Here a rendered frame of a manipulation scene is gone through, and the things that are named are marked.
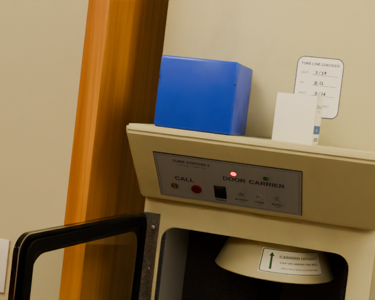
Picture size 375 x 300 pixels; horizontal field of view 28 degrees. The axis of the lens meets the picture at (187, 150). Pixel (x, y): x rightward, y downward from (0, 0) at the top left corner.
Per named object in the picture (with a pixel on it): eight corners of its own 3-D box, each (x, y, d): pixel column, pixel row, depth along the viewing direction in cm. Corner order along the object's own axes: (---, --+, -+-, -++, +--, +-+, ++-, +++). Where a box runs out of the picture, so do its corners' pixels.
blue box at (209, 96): (174, 127, 103) (182, 61, 103) (245, 135, 101) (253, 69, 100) (152, 125, 94) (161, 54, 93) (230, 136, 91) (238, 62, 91)
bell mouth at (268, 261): (228, 250, 122) (232, 216, 121) (338, 268, 117) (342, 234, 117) (202, 269, 105) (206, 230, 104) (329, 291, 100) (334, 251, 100)
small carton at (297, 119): (279, 140, 97) (284, 94, 97) (318, 144, 96) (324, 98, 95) (271, 140, 92) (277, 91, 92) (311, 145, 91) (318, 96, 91)
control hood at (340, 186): (144, 194, 105) (152, 124, 105) (379, 229, 97) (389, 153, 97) (115, 201, 94) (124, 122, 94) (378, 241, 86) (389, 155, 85)
